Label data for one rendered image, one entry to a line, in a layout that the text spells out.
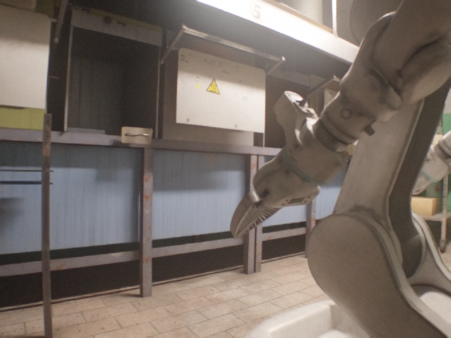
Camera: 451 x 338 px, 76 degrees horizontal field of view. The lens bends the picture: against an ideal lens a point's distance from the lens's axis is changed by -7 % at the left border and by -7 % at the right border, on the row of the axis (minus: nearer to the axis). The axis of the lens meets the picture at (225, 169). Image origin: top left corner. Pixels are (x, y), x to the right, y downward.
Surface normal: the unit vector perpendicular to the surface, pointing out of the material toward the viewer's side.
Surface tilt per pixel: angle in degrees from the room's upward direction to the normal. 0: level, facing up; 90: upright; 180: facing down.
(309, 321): 70
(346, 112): 105
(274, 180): 63
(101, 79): 90
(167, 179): 90
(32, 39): 90
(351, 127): 127
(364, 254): 87
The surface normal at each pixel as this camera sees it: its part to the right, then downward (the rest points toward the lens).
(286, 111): -0.84, -0.12
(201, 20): 0.58, 0.01
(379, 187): -0.65, 0.06
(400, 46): -0.87, 0.22
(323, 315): 0.57, -0.36
